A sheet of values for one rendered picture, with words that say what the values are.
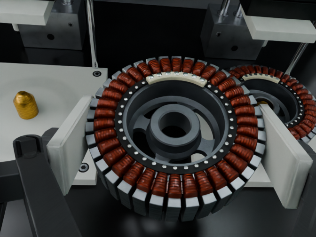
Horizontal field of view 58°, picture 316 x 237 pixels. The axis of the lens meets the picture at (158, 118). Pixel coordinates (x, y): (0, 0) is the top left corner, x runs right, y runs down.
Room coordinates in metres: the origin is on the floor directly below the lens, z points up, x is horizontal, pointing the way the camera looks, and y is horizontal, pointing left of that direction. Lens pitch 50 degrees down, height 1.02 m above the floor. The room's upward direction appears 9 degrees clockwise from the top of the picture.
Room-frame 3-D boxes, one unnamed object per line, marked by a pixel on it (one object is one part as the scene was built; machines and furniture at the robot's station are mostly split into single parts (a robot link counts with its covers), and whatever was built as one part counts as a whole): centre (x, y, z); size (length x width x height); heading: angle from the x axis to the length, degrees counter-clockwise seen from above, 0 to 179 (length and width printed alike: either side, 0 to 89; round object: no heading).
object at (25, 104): (0.18, 0.13, 0.80); 0.02 x 0.02 x 0.03
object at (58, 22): (0.32, 0.16, 0.80); 0.08 x 0.05 x 0.06; 99
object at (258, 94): (0.21, -0.11, 0.80); 0.11 x 0.11 x 0.04
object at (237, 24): (0.36, -0.08, 0.80); 0.08 x 0.05 x 0.06; 99
